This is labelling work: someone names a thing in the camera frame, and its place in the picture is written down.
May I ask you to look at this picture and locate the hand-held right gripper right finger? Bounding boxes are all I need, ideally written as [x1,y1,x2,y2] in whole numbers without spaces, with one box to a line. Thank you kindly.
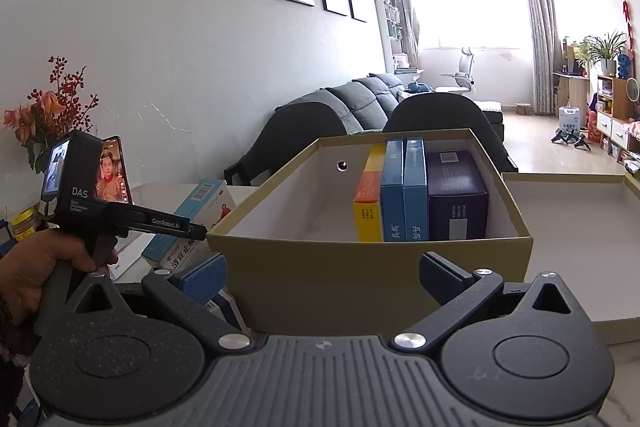
[390,252,581,350]

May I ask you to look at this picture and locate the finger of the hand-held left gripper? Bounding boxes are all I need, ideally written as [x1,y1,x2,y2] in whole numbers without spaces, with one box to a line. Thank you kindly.
[129,205,208,242]

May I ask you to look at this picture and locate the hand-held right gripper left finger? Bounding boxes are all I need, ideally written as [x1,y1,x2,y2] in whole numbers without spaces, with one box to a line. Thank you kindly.
[65,253,253,353]

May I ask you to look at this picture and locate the light blue medicine box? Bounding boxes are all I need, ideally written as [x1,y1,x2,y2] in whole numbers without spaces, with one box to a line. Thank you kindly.
[141,179,237,271]

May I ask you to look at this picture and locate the purple medicine box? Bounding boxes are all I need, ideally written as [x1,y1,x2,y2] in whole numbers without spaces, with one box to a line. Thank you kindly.
[426,150,490,241]

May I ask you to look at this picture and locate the tan cardboard box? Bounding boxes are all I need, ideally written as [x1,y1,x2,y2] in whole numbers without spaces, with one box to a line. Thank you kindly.
[206,128,534,334]

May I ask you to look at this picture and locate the pile of medicine boxes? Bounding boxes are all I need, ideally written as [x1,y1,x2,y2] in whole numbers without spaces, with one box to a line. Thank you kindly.
[353,144,387,243]

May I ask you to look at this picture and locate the tan cardboard box lid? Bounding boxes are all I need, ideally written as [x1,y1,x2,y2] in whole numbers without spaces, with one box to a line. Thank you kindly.
[501,172,640,334]

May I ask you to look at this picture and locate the white marble desktop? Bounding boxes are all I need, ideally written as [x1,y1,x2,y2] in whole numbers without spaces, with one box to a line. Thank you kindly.
[107,183,640,427]

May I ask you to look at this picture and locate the person's left hand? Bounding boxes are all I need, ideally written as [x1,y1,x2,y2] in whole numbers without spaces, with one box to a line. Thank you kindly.
[0,228,121,328]

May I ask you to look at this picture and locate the black smartphone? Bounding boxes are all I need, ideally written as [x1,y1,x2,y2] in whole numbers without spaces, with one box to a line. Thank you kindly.
[96,136,135,204]

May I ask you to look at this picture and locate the yellow-lid glass jar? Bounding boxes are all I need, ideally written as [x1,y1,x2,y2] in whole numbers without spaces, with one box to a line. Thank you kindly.
[9,206,42,242]

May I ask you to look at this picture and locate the red berry flower bouquet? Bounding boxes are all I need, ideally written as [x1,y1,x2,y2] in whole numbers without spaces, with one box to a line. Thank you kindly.
[2,55,100,175]

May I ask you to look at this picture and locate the black chair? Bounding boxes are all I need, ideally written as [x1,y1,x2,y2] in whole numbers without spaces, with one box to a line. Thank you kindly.
[224,101,351,188]
[382,94,520,172]

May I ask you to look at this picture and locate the grey sofa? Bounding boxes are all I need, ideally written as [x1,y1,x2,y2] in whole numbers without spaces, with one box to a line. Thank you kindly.
[275,73,505,142]

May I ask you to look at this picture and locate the white paper bag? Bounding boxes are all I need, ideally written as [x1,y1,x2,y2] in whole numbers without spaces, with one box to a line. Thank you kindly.
[558,106,581,132]

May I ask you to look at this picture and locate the white office chair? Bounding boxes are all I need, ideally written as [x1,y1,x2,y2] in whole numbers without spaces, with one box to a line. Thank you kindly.
[434,47,478,98]

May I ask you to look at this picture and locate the wooden shelf unit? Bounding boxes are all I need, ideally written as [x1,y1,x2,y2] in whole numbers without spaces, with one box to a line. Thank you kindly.
[595,74,632,128]

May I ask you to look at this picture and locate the tall white bookshelf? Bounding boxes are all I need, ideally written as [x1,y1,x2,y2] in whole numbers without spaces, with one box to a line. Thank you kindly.
[370,0,401,75]

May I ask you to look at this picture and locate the grey curtain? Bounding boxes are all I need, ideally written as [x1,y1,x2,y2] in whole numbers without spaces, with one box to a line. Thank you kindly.
[516,0,558,116]
[378,0,423,72]

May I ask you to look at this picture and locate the small white fan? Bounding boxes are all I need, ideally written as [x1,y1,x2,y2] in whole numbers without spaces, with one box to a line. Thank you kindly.
[625,78,640,118]

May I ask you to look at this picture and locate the green potted plant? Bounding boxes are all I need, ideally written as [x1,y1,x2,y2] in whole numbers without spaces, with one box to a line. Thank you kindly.
[575,32,628,78]

